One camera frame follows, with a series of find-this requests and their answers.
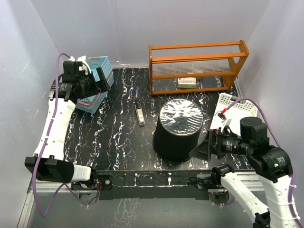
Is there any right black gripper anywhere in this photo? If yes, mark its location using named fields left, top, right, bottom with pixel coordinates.
left=189, top=126, right=251, bottom=160

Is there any blue perforated plastic basket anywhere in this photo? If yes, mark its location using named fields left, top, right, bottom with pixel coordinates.
left=76, top=56, right=114, bottom=107

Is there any pink perforated plastic basket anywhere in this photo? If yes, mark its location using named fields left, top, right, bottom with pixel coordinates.
left=77, top=71, right=114, bottom=107

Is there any large black plastic bucket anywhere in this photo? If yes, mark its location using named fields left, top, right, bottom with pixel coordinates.
left=152, top=98, right=204, bottom=163

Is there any white perforated plastic basket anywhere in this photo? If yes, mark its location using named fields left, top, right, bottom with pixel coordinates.
left=210, top=93, right=258, bottom=135

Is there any black silver stapler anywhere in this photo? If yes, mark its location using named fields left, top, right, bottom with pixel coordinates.
left=134, top=99, right=145, bottom=126

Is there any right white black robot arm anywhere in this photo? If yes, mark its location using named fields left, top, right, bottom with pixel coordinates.
left=189, top=117, right=303, bottom=228

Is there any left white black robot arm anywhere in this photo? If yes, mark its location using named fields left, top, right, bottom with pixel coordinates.
left=25, top=57, right=114, bottom=190

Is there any small white red box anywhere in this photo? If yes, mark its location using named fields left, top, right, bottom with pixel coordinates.
left=177, top=77, right=197, bottom=88

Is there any orange wooden shelf rack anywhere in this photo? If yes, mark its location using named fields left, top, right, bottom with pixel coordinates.
left=149, top=40, right=249, bottom=95

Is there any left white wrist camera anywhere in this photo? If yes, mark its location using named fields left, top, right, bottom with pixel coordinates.
left=68, top=55, right=92, bottom=74

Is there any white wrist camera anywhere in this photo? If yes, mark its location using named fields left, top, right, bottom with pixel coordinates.
left=215, top=108, right=231, bottom=126
left=68, top=55, right=92, bottom=74

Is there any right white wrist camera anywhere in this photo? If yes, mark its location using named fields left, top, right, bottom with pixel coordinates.
left=215, top=108, right=231, bottom=126

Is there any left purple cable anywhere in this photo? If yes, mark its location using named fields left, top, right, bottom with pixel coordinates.
left=32, top=53, right=90, bottom=219

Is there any purple cable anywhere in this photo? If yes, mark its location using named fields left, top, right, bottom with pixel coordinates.
left=32, top=53, right=90, bottom=219
left=225, top=97, right=300, bottom=228

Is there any black front mounting rail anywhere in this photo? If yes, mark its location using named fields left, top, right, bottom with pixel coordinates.
left=72, top=170, right=228, bottom=201

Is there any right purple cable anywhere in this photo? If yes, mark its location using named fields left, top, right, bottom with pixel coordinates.
left=225, top=97, right=300, bottom=228

